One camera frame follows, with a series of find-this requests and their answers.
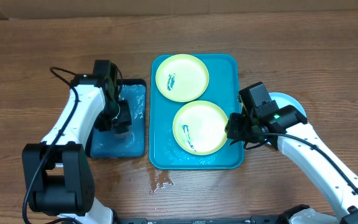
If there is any yellow plate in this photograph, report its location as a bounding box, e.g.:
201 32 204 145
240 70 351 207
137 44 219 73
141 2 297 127
155 54 209 103
172 100 228 156

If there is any light blue plate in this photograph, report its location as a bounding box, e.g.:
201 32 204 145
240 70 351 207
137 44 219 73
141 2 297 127
262 92 308 134

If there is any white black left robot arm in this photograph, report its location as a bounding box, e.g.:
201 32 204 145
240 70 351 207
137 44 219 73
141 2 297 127
22 72 132 223

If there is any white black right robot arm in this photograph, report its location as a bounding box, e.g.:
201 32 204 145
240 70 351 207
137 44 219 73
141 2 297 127
225 105 358 223

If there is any black-rimmed water tray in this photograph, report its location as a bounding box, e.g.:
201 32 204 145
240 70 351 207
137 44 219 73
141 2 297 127
85 79 147 159

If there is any teal plastic serving tray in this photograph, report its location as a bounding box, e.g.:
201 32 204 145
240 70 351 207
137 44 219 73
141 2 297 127
149 54 245 170

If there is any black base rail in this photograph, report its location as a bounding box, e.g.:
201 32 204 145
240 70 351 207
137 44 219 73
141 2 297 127
113 215 283 224

